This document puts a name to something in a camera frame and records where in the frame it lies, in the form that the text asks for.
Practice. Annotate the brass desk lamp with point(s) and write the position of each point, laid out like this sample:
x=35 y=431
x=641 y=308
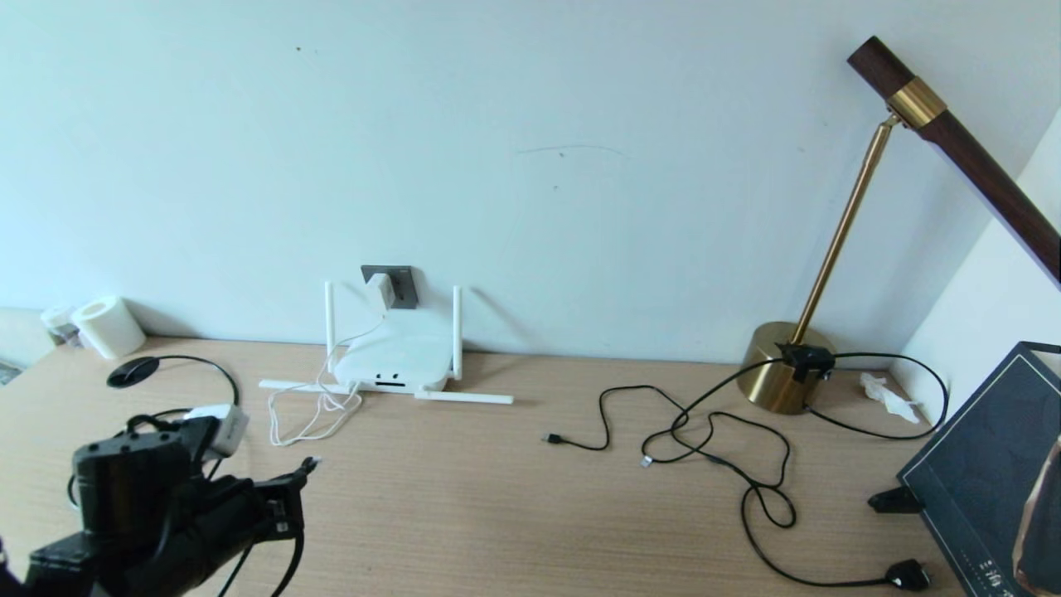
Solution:
x=783 y=373

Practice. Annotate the black stand foot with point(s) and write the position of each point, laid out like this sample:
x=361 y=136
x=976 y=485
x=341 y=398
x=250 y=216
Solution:
x=895 y=501

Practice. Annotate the crumpled white tissue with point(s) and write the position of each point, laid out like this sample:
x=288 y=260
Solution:
x=889 y=396

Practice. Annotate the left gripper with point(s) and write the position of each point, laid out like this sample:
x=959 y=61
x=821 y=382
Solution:
x=240 y=506

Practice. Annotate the white power adapter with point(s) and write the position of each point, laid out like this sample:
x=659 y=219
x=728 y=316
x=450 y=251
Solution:
x=380 y=292

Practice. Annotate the black round desk grommet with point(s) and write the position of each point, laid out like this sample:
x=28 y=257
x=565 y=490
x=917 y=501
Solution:
x=133 y=373

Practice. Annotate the grey wall socket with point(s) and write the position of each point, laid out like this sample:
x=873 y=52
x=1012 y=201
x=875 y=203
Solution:
x=404 y=286

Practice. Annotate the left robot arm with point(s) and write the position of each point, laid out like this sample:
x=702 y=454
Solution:
x=124 y=497

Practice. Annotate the white tissue roll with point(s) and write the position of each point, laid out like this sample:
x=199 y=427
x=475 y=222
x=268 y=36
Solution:
x=108 y=326

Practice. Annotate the white router with antennas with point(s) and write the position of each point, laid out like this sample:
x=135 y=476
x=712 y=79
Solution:
x=398 y=361

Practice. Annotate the white charger block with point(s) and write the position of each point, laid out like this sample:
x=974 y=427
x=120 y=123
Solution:
x=224 y=427

